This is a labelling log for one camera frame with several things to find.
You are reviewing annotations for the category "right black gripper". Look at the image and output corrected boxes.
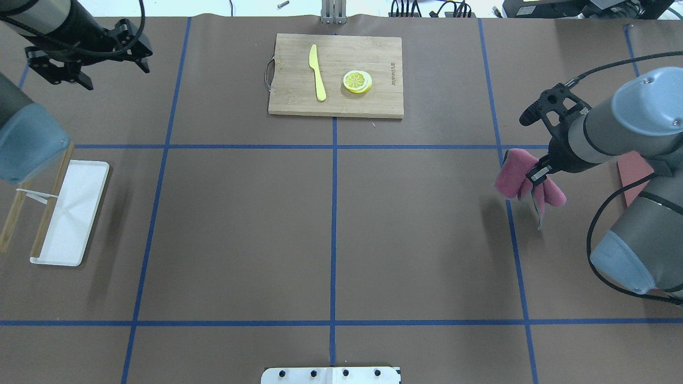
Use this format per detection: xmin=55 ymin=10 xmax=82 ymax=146
xmin=526 ymin=124 xmax=577 ymax=187

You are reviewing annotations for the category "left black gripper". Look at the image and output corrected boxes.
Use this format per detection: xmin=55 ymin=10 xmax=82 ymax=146
xmin=25 ymin=19 xmax=153 ymax=91

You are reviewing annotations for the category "pink and grey cloth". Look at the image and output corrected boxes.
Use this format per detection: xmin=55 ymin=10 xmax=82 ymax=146
xmin=494 ymin=148 xmax=567 ymax=229

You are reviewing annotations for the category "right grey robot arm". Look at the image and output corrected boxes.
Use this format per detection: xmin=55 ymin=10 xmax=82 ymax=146
xmin=520 ymin=66 xmax=682 ymax=306

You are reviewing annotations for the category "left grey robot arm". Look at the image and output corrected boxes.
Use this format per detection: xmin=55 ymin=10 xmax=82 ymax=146
xmin=1 ymin=1 xmax=152 ymax=185

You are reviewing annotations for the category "pink plastic bin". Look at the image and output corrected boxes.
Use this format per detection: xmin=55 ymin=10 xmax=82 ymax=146
xmin=617 ymin=151 xmax=653 ymax=207

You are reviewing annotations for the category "outer wooden rack bar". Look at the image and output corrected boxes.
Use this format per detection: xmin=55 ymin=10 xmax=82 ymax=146
xmin=1 ymin=180 xmax=32 ymax=254

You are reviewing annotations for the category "wooden rack bar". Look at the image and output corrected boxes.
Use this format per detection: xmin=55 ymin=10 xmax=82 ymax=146
xmin=1 ymin=180 xmax=32 ymax=254
xmin=29 ymin=141 xmax=75 ymax=258

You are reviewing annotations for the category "white rectangular tray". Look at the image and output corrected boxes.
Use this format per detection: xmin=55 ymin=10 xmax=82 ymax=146
xmin=29 ymin=160 xmax=109 ymax=267

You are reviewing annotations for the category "bamboo cutting board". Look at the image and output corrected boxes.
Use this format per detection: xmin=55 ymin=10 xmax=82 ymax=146
xmin=268 ymin=33 xmax=404 ymax=119

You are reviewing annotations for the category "inner wooden rack bar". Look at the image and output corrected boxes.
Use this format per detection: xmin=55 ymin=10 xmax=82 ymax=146
xmin=29 ymin=141 xmax=75 ymax=258

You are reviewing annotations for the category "yellow lemon slice toy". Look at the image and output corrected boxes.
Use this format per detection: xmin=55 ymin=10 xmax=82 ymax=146
xmin=342 ymin=70 xmax=373 ymax=94

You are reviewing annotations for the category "yellow plastic knife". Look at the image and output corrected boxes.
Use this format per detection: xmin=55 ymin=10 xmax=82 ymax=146
xmin=308 ymin=44 xmax=327 ymax=102

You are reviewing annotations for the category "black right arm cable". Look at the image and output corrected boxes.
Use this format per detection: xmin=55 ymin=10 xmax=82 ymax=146
xmin=565 ymin=51 xmax=683 ymax=307

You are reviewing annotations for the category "white rack bracket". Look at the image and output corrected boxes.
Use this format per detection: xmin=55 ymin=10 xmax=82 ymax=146
xmin=16 ymin=189 xmax=59 ymax=204

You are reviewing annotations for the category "aluminium frame post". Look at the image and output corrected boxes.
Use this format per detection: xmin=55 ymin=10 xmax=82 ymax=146
xmin=320 ymin=0 xmax=348 ymax=25

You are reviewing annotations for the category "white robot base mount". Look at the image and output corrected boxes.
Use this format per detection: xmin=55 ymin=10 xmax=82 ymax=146
xmin=260 ymin=366 xmax=402 ymax=383

